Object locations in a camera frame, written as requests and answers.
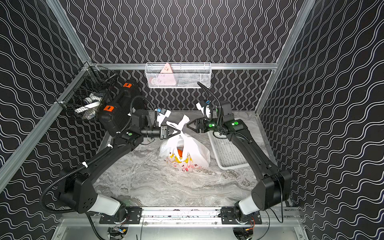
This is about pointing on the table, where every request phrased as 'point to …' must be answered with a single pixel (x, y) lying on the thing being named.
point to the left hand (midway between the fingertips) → (179, 130)
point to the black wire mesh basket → (85, 94)
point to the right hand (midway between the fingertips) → (192, 123)
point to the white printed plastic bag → (183, 152)
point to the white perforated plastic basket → (226, 156)
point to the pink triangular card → (164, 77)
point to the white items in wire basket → (91, 104)
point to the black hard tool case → (114, 115)
